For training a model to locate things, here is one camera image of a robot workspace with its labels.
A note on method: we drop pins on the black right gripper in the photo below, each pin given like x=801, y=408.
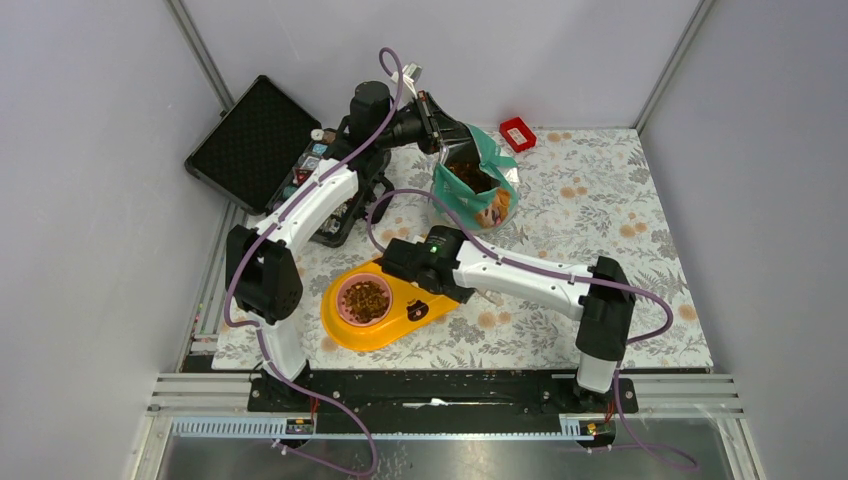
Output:
x=461, y=294

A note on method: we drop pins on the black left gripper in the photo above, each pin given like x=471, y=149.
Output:
x=436, y=127

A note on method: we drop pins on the green dog food bag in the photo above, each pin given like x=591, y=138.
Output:
x=477, y=181

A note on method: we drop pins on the clear plastic scoop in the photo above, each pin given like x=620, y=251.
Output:
x=491, y=297

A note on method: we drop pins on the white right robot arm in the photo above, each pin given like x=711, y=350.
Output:
x=597, y=296

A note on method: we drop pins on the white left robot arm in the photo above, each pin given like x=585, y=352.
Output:
x=262, y=276

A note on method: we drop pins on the yellow double pet bowl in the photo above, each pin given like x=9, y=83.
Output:
x=366, y=309

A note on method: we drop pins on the small red box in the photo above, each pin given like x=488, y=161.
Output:
x=517, y=134

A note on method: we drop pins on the floral table mat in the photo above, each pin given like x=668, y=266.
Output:
x=583, y=194

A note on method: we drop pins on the black poker chip case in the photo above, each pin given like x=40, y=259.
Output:
x=262, y=150

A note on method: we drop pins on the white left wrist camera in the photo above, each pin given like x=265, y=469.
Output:
x=407, y=79

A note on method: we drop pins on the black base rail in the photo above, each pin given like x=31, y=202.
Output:
x=437, y=401

